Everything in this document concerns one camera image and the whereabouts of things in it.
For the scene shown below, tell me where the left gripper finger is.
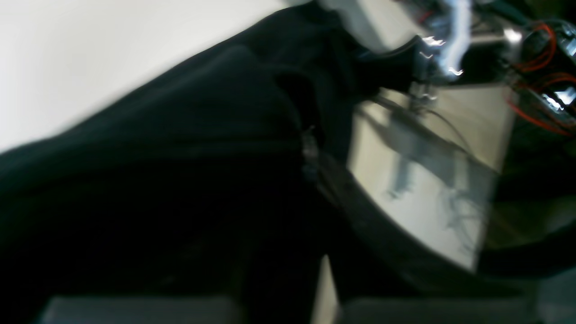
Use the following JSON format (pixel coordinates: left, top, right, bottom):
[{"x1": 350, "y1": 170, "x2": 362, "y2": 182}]
[{"x1": 302, "y1": 130, "x2": 530, "y2": 324}]

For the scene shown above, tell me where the black t-shirt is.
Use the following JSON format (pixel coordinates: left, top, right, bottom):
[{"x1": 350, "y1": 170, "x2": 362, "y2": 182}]
[{"x1": 0, "y1": 0, "x2": 419, "y2": 324}]

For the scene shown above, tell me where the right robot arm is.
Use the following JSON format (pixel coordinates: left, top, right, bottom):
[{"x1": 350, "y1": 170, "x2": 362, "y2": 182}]
[{"x1": 359, "y1": 0, "x2": 575, "y2": 137}]

